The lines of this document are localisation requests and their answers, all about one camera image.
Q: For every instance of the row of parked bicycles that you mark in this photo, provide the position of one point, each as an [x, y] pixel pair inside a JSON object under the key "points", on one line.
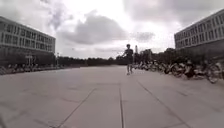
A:
{"points": [[186, 69], [23, 68]]}

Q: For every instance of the pale tower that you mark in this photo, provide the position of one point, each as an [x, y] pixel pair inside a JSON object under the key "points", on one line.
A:
{"points": [[136, 49]]}

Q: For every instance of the grey building with window rows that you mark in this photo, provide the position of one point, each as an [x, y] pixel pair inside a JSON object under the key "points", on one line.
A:
{"points": [[23, 41], [203, 35]]}

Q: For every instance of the person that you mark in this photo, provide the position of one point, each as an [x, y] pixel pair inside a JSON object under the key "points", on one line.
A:
{"points": [[129, 55]]}

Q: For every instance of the grey paved plaza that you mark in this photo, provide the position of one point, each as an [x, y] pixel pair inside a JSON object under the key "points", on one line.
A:
{"points": [[100, 100]]}

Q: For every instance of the row of trees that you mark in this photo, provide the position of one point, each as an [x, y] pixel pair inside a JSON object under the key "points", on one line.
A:
{"points": [[100, 61]]}

